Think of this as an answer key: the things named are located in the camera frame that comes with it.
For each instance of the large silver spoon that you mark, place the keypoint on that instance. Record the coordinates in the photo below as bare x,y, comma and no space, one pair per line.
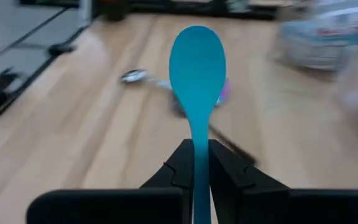
134,76

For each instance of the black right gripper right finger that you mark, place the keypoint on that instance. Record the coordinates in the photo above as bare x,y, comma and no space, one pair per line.
244,193

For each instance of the teal plastic spoon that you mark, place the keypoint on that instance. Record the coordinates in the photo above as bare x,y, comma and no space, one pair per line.
197,68

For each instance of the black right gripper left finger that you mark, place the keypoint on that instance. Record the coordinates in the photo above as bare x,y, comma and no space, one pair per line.
172,186

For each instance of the iridescent purple spoon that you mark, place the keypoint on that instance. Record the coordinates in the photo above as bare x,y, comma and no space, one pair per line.
225,90

